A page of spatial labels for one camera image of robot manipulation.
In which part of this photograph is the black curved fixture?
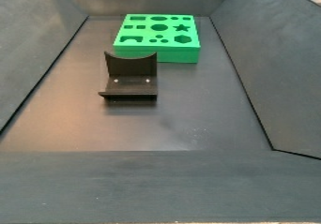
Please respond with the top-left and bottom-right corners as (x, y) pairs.
(98, 52), (157, 98)

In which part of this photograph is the green shape sorter board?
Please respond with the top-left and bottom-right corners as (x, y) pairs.
(112, 14), (200, 64)

